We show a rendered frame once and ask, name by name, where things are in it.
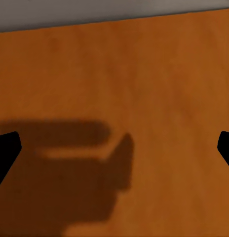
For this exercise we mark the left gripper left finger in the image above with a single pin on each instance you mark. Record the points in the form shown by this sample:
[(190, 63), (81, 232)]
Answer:
[(10, 148)]

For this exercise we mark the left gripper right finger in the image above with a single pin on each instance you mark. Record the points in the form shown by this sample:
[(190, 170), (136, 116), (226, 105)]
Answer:
[(223, 145)]

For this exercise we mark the cabinet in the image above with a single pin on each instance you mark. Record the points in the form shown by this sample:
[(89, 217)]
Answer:
[(119, 124)]

